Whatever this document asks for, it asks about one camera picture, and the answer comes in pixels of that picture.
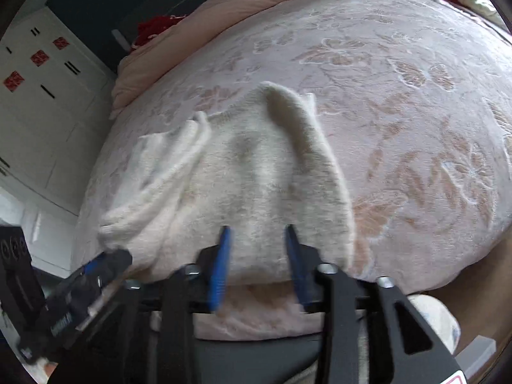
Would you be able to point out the red pillow at headboard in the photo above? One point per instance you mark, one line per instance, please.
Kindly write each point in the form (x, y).
(150, 29)

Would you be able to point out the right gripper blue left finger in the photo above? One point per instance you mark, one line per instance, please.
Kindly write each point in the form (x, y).
(218, 269)

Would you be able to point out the white patterned slipper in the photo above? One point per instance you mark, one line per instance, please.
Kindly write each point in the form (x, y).
(439, 318)

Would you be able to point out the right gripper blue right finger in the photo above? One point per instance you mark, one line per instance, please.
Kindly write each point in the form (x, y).
(301, 273)

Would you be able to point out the pink butterfly bed blanket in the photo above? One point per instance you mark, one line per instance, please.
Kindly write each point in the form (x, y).
(414, 99)

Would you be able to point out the pink folded duvet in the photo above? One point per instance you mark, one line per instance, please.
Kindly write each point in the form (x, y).
(138, 71)

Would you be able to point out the cream knitted sweater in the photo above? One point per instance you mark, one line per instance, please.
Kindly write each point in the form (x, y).
(257, 167)

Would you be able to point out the white wardrobe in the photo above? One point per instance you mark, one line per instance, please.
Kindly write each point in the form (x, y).
(55, 105)

